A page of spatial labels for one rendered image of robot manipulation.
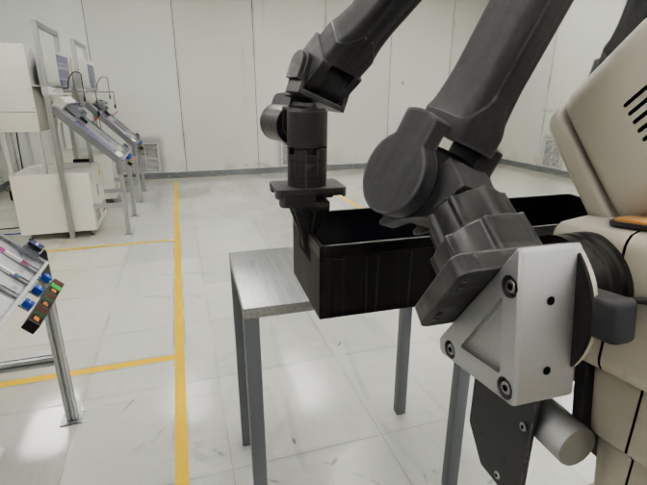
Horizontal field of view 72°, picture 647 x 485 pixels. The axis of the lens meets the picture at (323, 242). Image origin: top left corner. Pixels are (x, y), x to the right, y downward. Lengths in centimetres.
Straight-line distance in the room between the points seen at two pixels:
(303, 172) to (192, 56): 718
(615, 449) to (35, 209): 478
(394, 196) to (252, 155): 753
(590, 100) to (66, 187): 463
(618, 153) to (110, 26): 762
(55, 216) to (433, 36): 679
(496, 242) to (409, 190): 9
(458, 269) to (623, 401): 25
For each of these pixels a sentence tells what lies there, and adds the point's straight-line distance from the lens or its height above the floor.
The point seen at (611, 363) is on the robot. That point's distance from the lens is 43.
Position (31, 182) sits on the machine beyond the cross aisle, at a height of 56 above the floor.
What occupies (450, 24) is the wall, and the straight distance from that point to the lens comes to 920.
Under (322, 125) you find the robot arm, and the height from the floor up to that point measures 128.
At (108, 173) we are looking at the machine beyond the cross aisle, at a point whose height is 38.
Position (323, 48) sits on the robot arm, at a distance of 63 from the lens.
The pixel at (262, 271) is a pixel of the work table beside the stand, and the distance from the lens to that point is 140.
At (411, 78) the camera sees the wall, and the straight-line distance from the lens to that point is 878.
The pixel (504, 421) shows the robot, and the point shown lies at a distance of 58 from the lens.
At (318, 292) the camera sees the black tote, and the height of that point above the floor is 106.
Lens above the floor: 132
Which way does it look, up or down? 18 degrees down
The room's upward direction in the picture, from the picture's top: straight up
